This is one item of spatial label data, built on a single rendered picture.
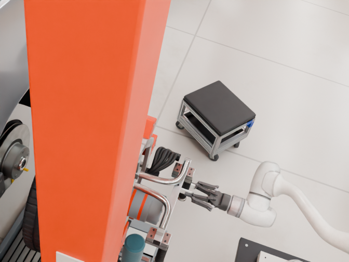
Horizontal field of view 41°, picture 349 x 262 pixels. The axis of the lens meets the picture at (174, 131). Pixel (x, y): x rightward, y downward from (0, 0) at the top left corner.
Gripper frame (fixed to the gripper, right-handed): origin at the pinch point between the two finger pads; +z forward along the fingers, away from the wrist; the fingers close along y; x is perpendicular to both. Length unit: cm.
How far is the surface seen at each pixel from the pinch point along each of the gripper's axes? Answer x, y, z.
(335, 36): -83, 299, -88
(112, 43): 131, -78, 15
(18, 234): -77, -14, 79
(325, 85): -83, 217, -85
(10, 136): 16, -18, 74
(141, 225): -75, 18, 17
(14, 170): 4, -25, 69
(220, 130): -49, 88, -9
